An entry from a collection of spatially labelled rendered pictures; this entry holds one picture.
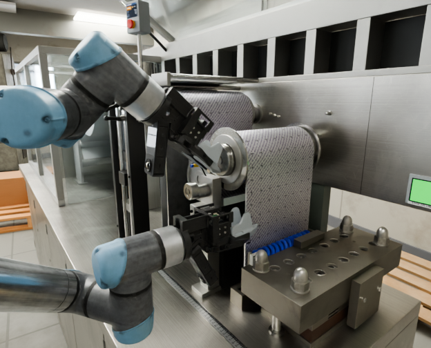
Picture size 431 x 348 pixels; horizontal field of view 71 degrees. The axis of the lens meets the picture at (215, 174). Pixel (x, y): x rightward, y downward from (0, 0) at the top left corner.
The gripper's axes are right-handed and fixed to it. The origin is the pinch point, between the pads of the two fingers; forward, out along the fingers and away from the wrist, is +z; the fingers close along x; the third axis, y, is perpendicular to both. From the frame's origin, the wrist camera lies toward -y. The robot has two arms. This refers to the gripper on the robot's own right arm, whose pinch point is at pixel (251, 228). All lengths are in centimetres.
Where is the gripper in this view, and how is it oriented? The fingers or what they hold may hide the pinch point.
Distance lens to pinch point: 73.3
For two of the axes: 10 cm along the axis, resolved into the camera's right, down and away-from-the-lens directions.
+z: 8.0, -1.4, 5.8
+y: 0.0, -9.7, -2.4
